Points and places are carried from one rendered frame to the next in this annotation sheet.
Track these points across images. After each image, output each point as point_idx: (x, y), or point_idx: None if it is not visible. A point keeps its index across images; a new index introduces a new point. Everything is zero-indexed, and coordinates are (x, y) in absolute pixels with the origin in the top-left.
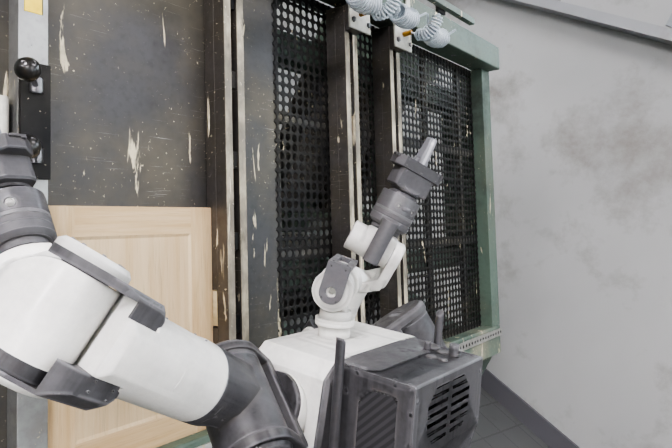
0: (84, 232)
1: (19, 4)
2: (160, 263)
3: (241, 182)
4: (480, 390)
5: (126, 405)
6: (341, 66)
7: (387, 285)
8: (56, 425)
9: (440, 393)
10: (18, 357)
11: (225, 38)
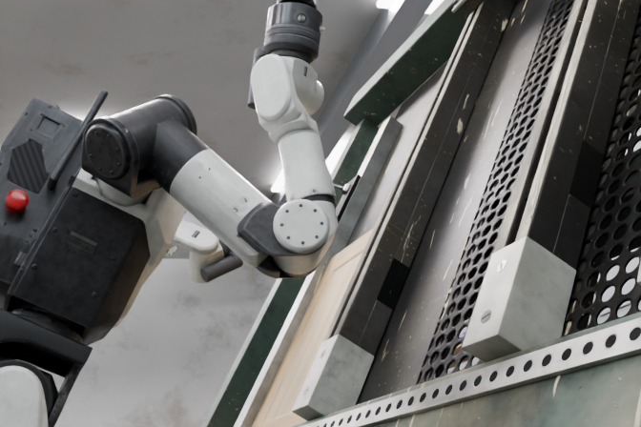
0: (338, 264)
1: (365, 156)
2: None
3: (416, 150)
4: (17, 120)
5: (292, 396)
6: None
7: None
8: (264, 406)
9: (49, 151)
10: None
11: (453, 51)
